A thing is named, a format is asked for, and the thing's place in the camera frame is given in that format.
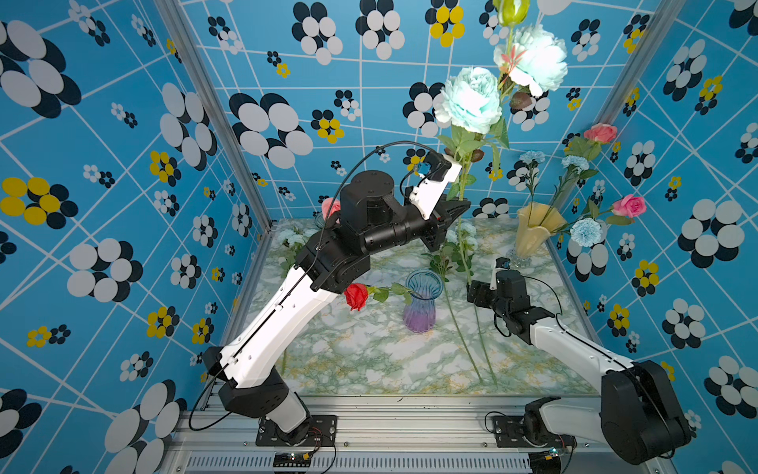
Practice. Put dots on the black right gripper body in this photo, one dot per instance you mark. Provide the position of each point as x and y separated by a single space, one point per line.
485 297

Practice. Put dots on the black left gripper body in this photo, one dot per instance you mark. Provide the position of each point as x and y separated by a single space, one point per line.
432 226

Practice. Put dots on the white blue flower stem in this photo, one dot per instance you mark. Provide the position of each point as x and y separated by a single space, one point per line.
447 262

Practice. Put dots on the purple blue glass vase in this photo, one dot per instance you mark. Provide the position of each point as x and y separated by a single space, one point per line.
425 287

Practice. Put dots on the yellow fluted glass vase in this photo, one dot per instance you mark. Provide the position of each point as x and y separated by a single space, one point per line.
537 222

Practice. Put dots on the red rose stem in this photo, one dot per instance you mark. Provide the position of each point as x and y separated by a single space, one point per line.
357 295

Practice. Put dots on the pink rose stem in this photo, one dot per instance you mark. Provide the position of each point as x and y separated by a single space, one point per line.
330 206

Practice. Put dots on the white blue flower bunch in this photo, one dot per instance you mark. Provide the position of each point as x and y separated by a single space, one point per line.
465 246

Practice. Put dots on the clear ribbed glass vase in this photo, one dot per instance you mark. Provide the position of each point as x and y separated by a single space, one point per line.
323 223

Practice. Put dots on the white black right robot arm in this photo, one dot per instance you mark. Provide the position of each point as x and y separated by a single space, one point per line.
638 415

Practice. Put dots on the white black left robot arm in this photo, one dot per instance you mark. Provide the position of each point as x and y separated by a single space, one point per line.
371 220

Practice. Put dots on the small green circuit board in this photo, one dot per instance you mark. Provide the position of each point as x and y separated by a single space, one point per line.
291 460

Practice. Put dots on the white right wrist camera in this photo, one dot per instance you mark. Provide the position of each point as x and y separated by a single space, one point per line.
501 264

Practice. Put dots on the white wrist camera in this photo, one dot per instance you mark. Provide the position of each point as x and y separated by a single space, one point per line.
501 264
444 171

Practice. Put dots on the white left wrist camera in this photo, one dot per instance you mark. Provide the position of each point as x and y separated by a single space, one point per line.
444 171

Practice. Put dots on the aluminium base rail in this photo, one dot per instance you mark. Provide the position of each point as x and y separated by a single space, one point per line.
391 434

